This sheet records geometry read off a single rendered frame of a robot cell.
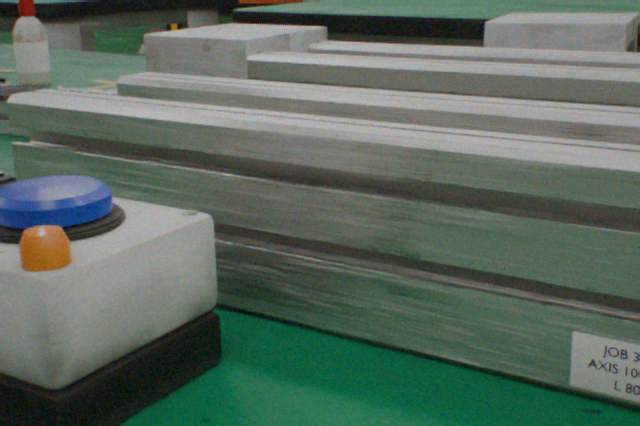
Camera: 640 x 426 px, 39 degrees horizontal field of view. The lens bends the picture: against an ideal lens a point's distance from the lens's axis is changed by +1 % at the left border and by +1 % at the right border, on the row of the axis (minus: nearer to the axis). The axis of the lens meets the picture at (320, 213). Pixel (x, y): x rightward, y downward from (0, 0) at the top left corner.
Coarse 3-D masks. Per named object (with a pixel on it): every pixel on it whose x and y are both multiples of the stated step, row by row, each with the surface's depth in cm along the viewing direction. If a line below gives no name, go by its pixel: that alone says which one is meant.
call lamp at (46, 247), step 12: (36, 228) 27; (48, 228) 27; (60, 228) 28; (24, 240) 27; (36, 240) 27; (48, 240) 27; (60, 240) 27; (24, 252) 27; (36, 252) 27; (48, 252) 27; (60, 252) 27; (24, 264) 27; (36, 264) 27; (48, 264) 27; (60, 264) 27
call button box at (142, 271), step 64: (0, 256) 29; (128, 256) 29; (192, 256) 32; (0, 320) 28; (64, 320) 27; (128, 320) 30; (192, 320) 33; (0, 384) 29; (64, 384) 28; (128, 384) 30
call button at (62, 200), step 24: (0, 192) 31; (24, 192) 31; (48, 192) 31; (72, 192) 31; (96, 192) 31; (0, 216) 30; (24, 216) 30; (48, 216) 30; (72, 216) 30; (96, 216) 31
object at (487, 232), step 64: (64, 128) 42; (128, 128) 40; (192, 128) 38; (256, 128) 36; (320, 128) 35; (384, 128) 34; (448, 128) 34; (512, 128) 38; (576, 128) 37; (128, 192) 41; (192, 192) 39; (256, 192) 37; (320, 192) 35; (384, 192) 35; (448, 192) 33; (512, 192) 31; (576, 192) 30; (256, 256) 38; (320, 256) 37; (384, 256) 36; (448, 256) 33; (512, 256) 31; (576, 256) 30; (320, 320) 37; (384, 320) 35; (448, 320) 33; (512, 320) 32; (576, 320) 31; (576, 384) 31
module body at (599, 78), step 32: (256, 64) 59; (288, 64) 58; (320, 64) 56; (352, 64) 55; (384, 64) 54; (416, 64) 53; (448, 64) 52; (480, 64) 52; (512, 64) 52; (544, 64) 56; (576, 64) 55; (608, 64) 54; (480, 96) 52; (512, 96) 50; (544, 96) 49; (576, 96) 48; (608, 96) 47
